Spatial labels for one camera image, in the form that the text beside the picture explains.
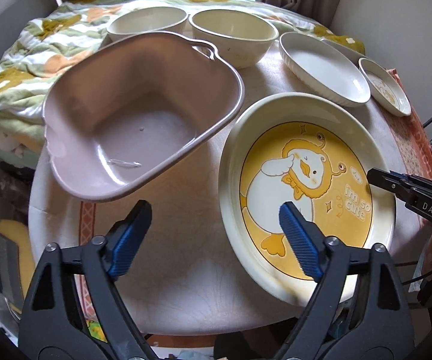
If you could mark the cream round bowl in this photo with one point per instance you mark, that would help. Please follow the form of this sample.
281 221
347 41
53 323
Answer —
242 39

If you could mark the floral green orange duvet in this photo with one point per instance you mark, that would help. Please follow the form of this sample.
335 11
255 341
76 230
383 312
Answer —
49 46

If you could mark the white ribbed ramekin bowl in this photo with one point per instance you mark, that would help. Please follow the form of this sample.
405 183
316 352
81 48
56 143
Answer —
148 20

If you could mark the large yellow duck plate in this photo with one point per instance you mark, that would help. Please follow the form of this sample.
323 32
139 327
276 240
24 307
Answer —
302 149

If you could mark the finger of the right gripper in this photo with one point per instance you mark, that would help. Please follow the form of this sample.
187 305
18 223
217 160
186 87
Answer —
391 181

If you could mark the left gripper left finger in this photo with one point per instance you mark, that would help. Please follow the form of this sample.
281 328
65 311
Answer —
53 324

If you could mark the white round plate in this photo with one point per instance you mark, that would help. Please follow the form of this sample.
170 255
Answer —
324 69

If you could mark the small duck saucer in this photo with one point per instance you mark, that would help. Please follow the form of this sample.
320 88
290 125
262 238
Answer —
385 89

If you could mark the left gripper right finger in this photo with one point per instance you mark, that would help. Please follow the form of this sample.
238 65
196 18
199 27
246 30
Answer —
358 309

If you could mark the pink plastic basin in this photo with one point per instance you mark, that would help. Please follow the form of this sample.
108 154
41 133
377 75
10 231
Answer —
135 108

